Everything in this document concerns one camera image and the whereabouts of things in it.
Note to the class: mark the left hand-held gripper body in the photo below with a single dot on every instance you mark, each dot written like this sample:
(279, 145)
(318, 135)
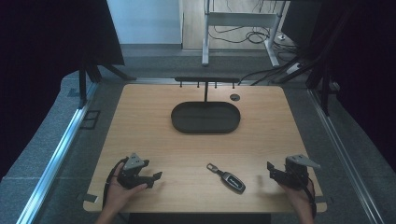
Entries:
(132, 174)

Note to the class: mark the white metal desk frame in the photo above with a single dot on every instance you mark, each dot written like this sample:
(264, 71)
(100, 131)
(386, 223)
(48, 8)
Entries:
(239, 20)

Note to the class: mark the black rectangular floor frame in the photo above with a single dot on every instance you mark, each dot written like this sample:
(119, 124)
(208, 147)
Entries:
(90, 119)

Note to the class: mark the person's left hand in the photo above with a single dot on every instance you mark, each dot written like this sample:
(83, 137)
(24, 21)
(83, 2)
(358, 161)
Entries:
(120, 196)

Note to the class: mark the black key rack with tray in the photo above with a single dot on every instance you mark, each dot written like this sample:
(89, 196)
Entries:
(205, 117)

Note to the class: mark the white power strip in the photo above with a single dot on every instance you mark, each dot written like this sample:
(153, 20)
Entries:
(293, 68)

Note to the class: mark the dark curtain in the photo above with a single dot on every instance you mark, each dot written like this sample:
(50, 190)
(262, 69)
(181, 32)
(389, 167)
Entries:
(361, 62)
(46, 62)

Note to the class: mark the person's right hand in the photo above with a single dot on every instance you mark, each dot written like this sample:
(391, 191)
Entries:
(300, 199)

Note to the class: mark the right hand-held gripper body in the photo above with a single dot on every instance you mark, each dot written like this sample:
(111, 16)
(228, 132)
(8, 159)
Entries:
(295, 174)

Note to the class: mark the black metal stand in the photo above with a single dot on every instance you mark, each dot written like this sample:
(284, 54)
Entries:
(323, 81)
(90, 77)

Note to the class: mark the aluminium rail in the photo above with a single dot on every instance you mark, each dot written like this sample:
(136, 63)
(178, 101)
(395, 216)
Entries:
(345, 158)
(56, 161)

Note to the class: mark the grey tape strip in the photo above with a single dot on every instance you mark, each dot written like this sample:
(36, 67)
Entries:
(91, 198)

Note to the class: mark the black car key fob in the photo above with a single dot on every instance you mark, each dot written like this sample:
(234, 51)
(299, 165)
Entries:
(232, 181)

